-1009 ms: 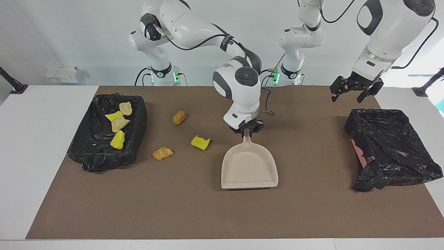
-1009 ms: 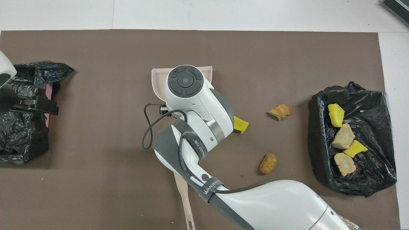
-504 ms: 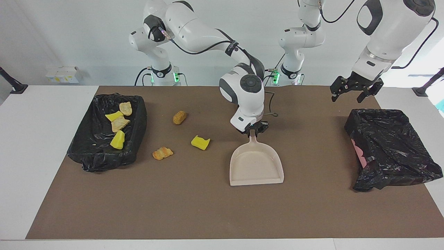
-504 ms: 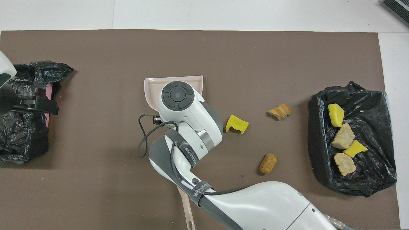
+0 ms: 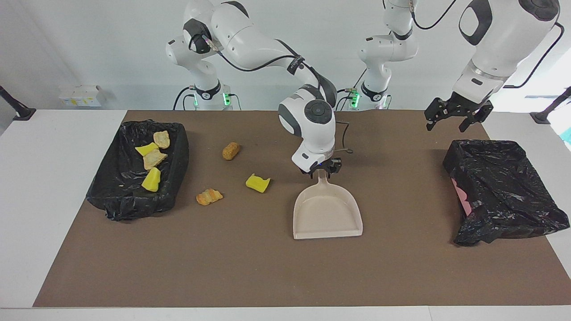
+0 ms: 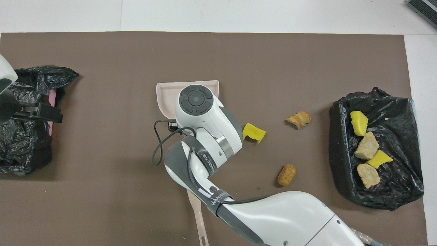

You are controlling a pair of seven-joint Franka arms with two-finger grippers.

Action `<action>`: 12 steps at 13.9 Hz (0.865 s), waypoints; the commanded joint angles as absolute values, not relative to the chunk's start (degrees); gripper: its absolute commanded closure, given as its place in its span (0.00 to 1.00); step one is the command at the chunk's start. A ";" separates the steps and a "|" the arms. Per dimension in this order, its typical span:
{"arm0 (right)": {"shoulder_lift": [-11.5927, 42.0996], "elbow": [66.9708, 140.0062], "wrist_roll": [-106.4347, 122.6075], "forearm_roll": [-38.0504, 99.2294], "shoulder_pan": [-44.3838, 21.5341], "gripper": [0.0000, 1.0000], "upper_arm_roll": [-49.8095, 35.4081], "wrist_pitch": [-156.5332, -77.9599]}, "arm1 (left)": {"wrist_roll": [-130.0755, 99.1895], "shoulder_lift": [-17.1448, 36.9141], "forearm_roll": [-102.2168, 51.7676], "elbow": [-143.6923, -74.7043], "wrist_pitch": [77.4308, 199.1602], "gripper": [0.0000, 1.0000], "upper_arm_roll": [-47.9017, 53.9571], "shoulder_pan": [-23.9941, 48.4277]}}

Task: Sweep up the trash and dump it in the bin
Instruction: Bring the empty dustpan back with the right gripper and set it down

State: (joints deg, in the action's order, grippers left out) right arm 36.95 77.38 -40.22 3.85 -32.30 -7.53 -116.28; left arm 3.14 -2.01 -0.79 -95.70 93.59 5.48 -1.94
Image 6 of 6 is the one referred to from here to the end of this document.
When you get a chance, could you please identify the beige hand brush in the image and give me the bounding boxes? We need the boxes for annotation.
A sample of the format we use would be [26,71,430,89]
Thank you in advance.
[186,190,210,246]

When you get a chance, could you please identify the black bag lined bin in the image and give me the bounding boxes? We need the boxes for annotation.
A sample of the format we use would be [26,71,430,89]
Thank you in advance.
[329,87,425,211]

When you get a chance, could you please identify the wedge beige rock piece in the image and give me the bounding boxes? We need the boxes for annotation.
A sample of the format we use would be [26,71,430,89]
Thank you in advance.
[354,132,380,160]

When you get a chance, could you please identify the lumpy beige rock piece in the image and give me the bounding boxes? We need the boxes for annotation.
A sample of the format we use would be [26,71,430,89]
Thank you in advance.
[357,163,381,189]

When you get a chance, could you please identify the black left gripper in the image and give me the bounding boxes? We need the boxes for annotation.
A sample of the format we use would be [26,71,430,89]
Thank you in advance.
[0,90,64,124]

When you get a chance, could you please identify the brown table mat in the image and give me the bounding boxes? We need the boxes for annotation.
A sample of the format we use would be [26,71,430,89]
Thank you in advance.
[0,32,428,246]

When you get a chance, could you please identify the dark ridged panel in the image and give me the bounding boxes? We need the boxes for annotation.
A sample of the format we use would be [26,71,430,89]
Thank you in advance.
[408,0,437,28]

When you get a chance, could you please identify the beige plastic dustpan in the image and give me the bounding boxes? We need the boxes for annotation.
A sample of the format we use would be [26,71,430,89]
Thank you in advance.
[156,80,220,121]

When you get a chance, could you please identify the orange striped pastry piece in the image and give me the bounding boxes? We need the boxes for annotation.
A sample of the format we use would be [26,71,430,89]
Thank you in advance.
[286,111,312,129]

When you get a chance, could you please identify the small yellow sponge piece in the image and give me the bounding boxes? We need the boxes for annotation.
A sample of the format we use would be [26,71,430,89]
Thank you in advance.
[366,149,393,169]

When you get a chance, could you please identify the pink plastic bin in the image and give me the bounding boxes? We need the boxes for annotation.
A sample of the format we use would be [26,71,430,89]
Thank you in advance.
[46,90,57,137]

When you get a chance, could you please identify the brown bread roll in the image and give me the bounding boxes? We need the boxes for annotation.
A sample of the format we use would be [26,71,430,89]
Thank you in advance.
[277,164,296,186]

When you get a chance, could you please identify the yellow notched sponge piece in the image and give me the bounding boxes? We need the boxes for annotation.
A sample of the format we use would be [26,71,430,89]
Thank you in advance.
[242,123,266,144]

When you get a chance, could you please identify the black trash bag liner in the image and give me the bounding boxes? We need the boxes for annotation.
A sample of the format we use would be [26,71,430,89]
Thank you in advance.
[0,65,80,176]

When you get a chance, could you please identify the chunky yellow sponge piece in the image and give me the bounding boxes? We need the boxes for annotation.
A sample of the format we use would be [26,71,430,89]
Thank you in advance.
[350,111,368,137]

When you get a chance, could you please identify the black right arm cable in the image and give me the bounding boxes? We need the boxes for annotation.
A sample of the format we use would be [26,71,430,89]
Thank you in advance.
[152,120,273,205]

